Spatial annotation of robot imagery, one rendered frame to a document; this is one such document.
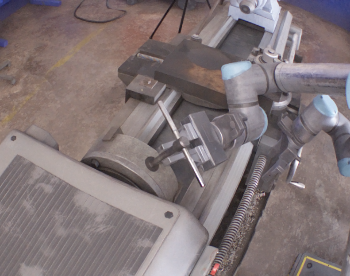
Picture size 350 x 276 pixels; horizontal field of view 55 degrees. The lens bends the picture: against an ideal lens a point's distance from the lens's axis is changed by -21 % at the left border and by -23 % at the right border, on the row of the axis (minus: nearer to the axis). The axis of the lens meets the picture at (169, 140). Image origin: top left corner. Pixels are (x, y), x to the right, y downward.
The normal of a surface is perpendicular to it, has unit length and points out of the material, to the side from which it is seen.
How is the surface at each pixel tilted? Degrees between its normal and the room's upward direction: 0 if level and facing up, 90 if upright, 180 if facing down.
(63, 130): 0
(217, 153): 31
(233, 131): 77
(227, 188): 36
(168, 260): 45
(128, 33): 0
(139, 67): 0
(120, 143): 8
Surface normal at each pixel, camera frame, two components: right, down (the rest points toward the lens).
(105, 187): 0.08, -0.70
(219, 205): 0.60, -0.37
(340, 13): -0.40, 0.63
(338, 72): -0.90, -0.23
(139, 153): 0.31, -0.59
